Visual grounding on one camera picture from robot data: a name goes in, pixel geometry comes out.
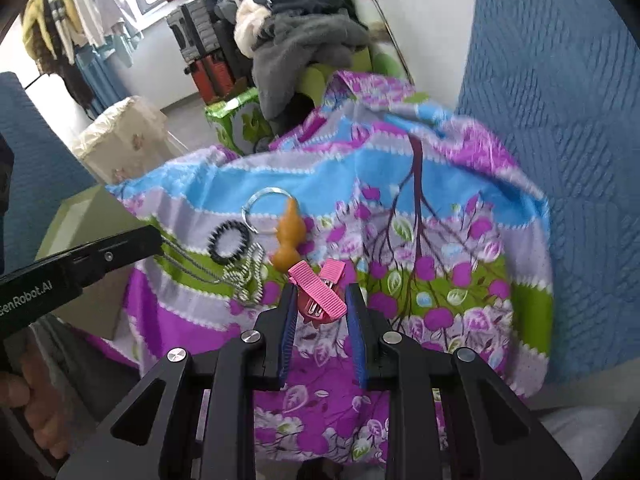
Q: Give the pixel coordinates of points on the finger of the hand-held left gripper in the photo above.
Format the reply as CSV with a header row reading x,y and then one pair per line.
x,y
120,250

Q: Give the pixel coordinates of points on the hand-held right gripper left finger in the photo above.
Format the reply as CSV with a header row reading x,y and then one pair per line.
x,y
285,340

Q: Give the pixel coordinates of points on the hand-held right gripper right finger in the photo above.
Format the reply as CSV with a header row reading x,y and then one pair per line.
x,y
356,340

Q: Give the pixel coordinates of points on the green cardboard gift box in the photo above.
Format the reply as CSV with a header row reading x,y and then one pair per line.
x,y
85,210

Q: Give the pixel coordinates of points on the pink hair clip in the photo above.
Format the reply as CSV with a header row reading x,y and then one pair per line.
x,y
310,277

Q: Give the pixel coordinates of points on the person's left hand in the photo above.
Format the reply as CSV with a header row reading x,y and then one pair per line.
x,y
40,390

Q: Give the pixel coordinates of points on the orange gourd pendant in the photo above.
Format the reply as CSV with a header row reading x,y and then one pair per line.
x,y
287,240

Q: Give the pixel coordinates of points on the white fabric hamper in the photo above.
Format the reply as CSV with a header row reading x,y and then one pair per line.
x,y
120,135

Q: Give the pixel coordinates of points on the floral purple blue blanket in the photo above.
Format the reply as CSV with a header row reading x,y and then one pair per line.
x,y
450,260

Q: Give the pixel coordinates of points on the small blue quilted cushion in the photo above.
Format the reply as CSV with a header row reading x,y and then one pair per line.
x,y
30,160

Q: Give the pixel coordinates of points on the silver bangle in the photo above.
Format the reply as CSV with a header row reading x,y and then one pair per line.
x,y
270,190

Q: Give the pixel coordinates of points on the green printed cardboard box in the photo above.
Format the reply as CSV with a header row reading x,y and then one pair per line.
x,y
240,120

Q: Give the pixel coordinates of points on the red suitcase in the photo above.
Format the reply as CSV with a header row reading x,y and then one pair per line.
x,y
215,77

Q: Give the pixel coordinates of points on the black suitcase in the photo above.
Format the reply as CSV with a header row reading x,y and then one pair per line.
x,y
232,55

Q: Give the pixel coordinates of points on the grey suitcase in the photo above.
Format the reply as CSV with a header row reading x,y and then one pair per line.
x,y
192,30

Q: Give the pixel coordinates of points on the yellow hanging jacket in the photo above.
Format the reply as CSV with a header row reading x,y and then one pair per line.
x,y
40,20

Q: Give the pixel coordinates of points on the white hanging shirts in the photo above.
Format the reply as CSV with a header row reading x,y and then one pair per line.
x,y
95,5

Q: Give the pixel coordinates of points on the white fluffy garment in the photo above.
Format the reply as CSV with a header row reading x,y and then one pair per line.
x,y
247,25

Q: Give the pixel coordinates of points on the grey fleece garment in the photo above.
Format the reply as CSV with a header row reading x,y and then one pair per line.
x,y
300,60

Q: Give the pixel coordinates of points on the green stool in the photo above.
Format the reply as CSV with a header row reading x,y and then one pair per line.
x,y
320,80

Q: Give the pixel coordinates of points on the leaning picture board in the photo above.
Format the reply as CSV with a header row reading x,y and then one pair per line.
x,y
390,45

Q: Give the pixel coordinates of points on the large blue quilted cushion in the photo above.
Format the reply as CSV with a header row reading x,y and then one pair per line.
x,y
560,110

